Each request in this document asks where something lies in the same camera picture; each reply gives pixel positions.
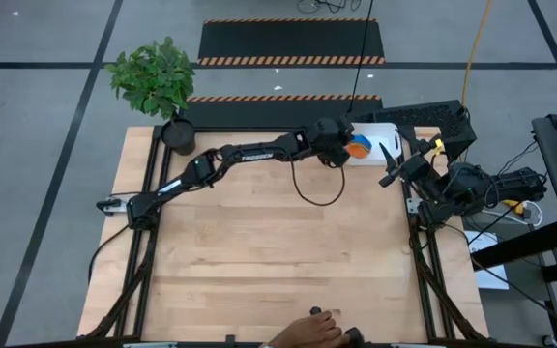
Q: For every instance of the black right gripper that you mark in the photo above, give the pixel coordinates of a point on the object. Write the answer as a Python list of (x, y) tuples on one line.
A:
[(416, 166)]

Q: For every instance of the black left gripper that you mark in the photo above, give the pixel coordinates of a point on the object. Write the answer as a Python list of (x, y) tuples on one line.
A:
[(329, 140)]

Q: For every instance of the orange measuring cup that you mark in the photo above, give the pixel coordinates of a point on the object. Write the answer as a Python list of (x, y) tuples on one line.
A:
[(357, 152)]

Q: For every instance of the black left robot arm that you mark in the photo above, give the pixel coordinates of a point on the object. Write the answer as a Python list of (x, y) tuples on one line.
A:
[(240, 155)]

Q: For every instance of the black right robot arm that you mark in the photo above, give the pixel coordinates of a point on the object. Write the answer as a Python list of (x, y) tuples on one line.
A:
[(477, 191)]

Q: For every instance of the white plastic basket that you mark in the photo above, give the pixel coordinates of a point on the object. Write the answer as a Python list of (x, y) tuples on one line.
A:
[(380, 130)]

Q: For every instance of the yellow tag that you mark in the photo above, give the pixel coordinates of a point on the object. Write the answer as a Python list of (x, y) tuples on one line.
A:
[(437, 145)]

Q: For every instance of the black hazard-striped floor mat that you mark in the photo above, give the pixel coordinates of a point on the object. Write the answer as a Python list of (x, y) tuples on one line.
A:
[(278, 113), (290, 41)]

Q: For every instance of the black computer case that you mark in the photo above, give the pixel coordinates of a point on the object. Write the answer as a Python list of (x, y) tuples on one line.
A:
[(433, 118)]

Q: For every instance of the white paper sheet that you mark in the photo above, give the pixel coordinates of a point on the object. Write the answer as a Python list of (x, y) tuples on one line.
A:
[(481, 239)]

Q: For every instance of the yellow power plug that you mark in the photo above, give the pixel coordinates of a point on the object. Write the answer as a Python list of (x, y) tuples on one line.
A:
[(518, 205)]

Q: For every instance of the person's hand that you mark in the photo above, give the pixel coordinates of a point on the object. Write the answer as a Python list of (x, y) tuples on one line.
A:
[(307, 333)]

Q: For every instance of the green plant in black pot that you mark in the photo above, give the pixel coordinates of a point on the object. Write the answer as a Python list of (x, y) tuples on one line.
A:
[(155, 79)]

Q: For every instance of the black table frame rails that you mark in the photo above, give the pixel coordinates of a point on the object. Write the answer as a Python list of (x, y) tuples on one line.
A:
[(155, 145), (423, 270)]

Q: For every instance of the black edge bracket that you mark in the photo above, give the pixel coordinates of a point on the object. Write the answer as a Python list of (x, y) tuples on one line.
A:
[(230, 339), (355, 336)]

